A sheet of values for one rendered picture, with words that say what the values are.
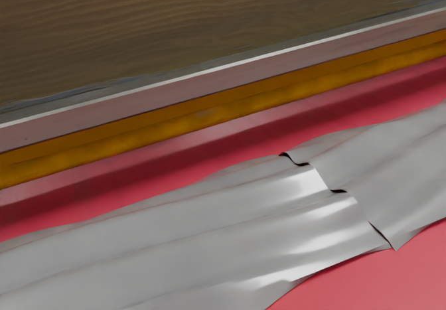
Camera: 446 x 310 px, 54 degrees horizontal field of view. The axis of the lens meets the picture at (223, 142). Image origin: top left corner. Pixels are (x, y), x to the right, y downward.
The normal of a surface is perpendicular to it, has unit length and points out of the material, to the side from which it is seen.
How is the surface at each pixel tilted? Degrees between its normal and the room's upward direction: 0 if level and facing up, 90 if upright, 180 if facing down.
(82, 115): 90
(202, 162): 0
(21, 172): 90
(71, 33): 90
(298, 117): 0
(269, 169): 6
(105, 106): 90
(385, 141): 31
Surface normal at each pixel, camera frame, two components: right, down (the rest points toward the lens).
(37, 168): 0.36, 0.35
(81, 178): -0.15, -0.89
